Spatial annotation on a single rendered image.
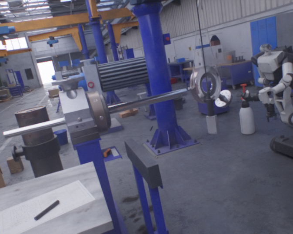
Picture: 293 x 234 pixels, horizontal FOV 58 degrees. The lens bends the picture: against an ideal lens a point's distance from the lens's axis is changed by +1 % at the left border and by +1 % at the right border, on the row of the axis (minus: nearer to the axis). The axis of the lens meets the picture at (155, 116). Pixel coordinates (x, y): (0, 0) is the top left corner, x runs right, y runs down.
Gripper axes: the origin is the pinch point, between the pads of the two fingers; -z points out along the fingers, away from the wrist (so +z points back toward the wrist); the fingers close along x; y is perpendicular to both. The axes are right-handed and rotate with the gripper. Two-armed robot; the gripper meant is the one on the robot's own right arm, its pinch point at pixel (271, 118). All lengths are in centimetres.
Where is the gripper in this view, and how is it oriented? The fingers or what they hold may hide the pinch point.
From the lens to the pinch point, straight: 352.6
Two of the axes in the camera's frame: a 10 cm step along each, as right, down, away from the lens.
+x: -9.2, 3.3, -2.0
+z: -2.7, -9.2, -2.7
